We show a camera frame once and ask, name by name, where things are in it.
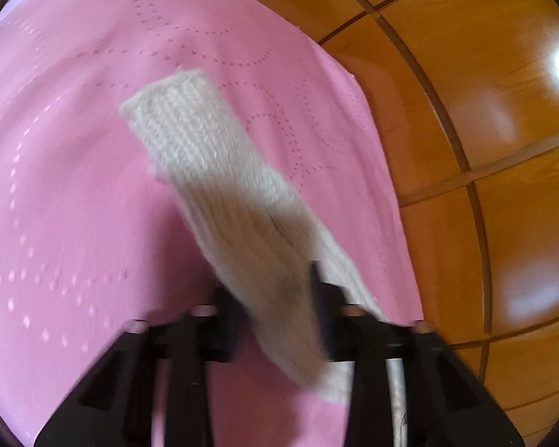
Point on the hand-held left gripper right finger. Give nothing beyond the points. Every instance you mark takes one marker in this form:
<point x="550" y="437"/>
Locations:
<point x="323" y="319"/>

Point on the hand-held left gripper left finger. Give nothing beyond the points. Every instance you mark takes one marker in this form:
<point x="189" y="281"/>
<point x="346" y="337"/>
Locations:
<point x="227" y="330"/>

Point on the pink blanket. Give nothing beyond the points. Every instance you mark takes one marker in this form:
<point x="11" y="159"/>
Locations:
<point x="74" y="172"/>

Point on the wooden panelled headboard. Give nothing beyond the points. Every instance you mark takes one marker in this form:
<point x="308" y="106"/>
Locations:
<point x="494" y="125"/>

